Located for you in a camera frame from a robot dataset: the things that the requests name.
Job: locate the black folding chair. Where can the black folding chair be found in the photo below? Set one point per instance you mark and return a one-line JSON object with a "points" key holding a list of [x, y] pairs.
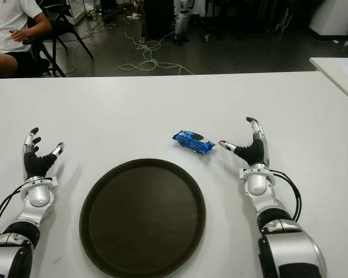
{"points": [[59, 26]]}

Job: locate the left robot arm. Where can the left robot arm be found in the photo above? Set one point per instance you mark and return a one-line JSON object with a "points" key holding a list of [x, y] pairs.
{"points": [[37, 194]]}

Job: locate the white low shelf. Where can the white low shelf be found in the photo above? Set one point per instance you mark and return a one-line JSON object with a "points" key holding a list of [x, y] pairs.
{"points": [[76, 10]]}

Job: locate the silver humanoid robot legs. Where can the silver humanoid robot legs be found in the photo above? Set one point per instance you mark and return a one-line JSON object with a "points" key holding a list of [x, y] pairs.
{"points": [[181, 23]]}

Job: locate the seated person in white shirt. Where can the seated person in white shirt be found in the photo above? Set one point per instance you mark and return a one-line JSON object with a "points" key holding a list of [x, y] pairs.
{"points": [[5, 23]]}

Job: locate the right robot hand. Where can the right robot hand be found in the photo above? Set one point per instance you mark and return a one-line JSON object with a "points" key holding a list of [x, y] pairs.
{"points": [[255, 153]]}

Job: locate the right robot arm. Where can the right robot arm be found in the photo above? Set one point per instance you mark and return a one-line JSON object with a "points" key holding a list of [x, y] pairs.
{"points": [[256, 182]]}

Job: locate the blue Oreo packet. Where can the blue Oreo packet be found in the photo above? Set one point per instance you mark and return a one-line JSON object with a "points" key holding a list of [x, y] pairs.
{"points": [[191, 142]]}

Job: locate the small white power adapter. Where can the small white power adapter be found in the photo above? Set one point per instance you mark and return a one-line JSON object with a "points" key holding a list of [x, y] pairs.
{"points": [[207, 37]]}

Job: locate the folded metal stand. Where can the folded metal stand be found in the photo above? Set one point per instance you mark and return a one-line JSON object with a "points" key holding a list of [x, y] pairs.
{"points": [[284, 20]]}

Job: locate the round dark brown tray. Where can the round dark brown tray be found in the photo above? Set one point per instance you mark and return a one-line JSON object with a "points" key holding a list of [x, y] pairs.
{"points": [[142, 220]]}

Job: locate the white power strip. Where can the white power strip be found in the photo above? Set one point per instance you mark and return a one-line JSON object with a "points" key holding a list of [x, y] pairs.
{"points": [[133, 16]]}

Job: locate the white side table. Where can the white side table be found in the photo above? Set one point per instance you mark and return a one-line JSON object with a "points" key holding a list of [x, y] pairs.
{"points": [[333, 72]]}

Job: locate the white cabinet with black base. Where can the white cabinet with black base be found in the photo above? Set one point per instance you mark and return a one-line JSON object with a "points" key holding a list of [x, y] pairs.
{"points": [[336, 17]]}

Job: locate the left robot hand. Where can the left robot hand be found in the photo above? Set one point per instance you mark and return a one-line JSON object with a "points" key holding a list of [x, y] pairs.
{"points": [[34, 165]]}

